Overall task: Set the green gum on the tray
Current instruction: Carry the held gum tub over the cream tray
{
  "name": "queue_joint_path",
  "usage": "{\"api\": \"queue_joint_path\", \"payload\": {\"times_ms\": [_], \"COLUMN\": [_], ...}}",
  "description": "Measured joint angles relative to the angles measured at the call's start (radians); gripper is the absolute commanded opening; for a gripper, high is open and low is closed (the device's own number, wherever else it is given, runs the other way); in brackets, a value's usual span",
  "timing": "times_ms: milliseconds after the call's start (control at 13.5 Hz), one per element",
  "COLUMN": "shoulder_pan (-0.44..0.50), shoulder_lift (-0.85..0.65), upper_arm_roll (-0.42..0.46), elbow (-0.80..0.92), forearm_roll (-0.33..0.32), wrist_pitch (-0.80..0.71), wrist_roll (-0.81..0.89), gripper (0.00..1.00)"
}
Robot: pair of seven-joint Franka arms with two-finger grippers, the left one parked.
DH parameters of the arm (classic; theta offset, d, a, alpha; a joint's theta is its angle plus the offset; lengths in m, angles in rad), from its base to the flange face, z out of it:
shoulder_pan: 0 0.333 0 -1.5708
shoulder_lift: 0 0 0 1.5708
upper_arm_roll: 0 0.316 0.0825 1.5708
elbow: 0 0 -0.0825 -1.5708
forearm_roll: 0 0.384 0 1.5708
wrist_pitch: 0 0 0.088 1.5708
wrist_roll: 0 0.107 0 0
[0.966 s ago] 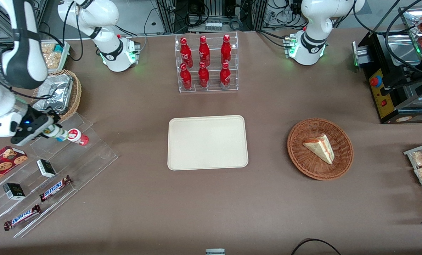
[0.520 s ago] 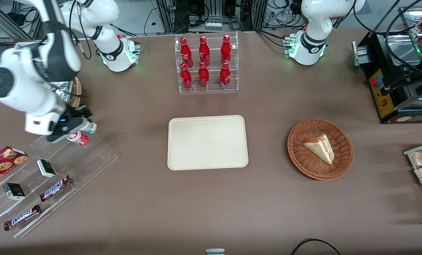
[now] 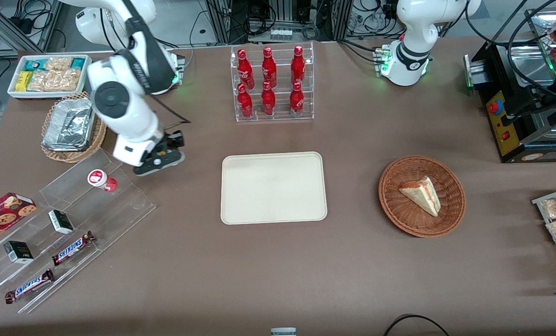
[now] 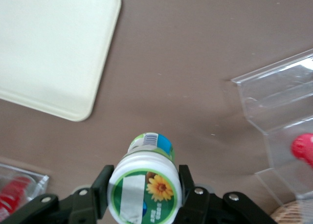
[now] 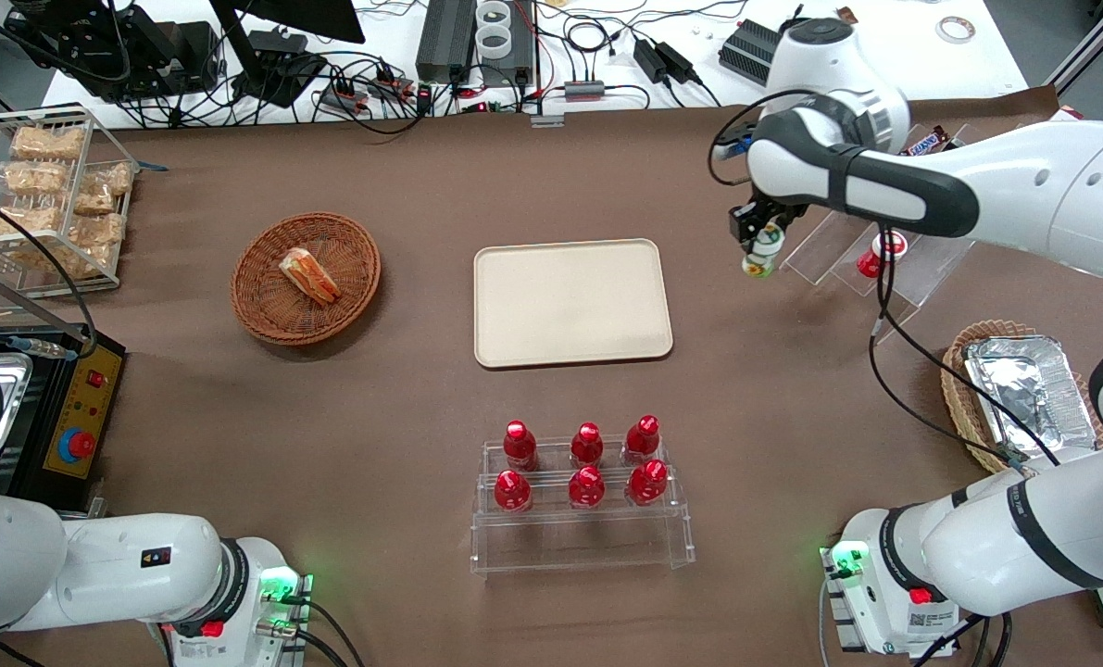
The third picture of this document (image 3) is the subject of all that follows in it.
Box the clear acrylic stepped display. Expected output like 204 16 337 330
0 147 157 314

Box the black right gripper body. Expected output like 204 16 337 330
155 131 186 158

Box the silver foil container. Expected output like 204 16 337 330
42 97 96 152

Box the black machine with yellow panel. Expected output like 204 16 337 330
464 7 556 164

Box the round brown wicker basket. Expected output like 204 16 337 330
378 155 466 238

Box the red cookie box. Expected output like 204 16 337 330
0 192 38 248

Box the black floor cable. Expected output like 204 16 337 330
383 314 451 336

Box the cream plastic tray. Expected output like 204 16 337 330
220 151 328 225

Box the clear acrylic bottle rack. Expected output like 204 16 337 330
230 41 315 123

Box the red cola bottle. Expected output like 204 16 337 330
291 45 306 85
237 83 253 118
237 49 255 89
261 81 276 116
261 47 277 88
289 82 304 117

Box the white snack bin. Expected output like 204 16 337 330
7 54 92 101

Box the small black box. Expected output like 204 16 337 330
48 210 75 235
3 240 34 265

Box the clear nut snack bag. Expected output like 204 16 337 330
44 56 75 72
27 69 82 92

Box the metal wire rack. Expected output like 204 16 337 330
532 186 556 285

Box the tan wicker basket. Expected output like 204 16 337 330
41 91 107 163

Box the snickers chocolate bar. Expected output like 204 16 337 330
51 231 96 266
5 268 55 305

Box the black equipment rack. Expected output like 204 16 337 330
207 0 353 45

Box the yellow snack packet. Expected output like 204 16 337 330
15 71 34 93

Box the red gum bottle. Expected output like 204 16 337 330
87 169 118 193

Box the wrapped triangle sandwich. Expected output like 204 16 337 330
398 176 442 217

